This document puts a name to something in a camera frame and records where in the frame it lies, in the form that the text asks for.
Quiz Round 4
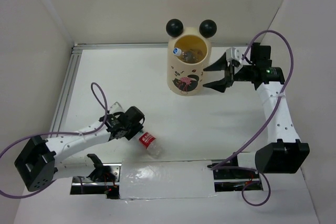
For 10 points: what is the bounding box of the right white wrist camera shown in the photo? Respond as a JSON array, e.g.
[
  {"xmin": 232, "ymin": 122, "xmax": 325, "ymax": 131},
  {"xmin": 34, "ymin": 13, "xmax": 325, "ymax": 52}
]
[{"xmin": 225, "ymin": 47, "xmax": 247, "ymax": 65}]

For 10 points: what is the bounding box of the clear unlabelled plastic bottle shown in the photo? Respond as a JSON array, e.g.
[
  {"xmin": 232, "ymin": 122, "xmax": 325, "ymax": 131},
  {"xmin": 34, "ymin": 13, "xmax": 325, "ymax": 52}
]
[{"xmin": 108, "ymin": 102, "xmax": 124, "ymax": 114}]

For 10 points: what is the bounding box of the blue label plastic bottle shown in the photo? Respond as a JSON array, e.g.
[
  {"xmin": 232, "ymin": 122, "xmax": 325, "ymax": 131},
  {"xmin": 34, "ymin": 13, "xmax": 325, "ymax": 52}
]
[{"xmin": 173, "ymin": 48, "xmax": 205, "ymax": 64}]

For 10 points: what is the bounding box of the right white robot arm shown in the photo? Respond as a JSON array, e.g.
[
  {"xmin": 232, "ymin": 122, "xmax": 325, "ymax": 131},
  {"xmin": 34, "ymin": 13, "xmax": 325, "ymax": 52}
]
[{"xmin": 204, "ymin": 43, "xmax": 310, "ymax": 178}]

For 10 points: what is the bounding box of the aluminium frame rail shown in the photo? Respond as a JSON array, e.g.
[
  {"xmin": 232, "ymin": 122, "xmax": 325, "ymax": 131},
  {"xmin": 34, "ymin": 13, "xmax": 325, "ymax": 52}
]
[{"xmin": 41, "ymin": 42, "xmax": 259, "ymax": 158}]

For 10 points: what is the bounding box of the cream bin with black ears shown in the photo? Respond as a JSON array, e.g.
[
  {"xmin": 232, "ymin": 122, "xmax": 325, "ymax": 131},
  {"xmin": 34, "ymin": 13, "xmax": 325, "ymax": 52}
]
[{"xmin": 165, "ymin": 19, "xmax": 217, "ymax": 96}]

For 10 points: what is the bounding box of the red label plastic bottle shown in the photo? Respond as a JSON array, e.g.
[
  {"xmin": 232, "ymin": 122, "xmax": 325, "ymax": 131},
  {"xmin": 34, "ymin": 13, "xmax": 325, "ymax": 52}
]
[{"xmin": 135, "ymin": 130, "xmax": 163, "ymax": 159}]

